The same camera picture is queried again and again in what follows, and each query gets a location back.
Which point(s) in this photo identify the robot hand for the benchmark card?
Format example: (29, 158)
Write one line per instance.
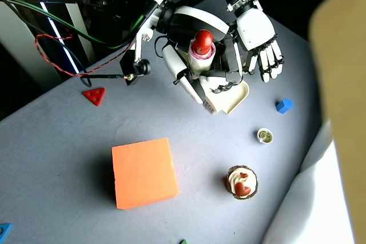
(256, 31)
(200, 18)

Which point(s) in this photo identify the cream plastic dustpan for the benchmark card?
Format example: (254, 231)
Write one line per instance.
(233, 98)

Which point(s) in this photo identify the blue hexagonal block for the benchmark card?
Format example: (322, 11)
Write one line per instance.
(284, 106)

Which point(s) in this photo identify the tan blurred board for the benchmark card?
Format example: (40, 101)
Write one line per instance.
(343, 55)

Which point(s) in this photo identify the small bowl with green soup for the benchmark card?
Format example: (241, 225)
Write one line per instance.
(265, 135)

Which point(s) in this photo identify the grey table cloth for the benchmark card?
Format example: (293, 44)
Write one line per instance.
(200, 141)

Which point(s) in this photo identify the red triangle block with holes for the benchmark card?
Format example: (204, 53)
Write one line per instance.
(94, 95)

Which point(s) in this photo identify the toy cupcake with cream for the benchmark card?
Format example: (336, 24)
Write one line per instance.
(241, 182)

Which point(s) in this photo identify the orange foam block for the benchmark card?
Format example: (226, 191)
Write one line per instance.
(143, 172)

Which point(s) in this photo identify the white backdrop sheet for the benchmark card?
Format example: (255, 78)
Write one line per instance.
(314, 198)

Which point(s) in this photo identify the green triangle block with holes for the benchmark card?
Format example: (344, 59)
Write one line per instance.
(183, 242)

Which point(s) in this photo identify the blue block with holes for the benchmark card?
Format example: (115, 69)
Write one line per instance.
(5, 234)

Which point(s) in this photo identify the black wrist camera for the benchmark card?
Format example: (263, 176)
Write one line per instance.
(140, 68)

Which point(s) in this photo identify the white post with light strip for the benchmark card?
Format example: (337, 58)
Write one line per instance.
(61, 38)

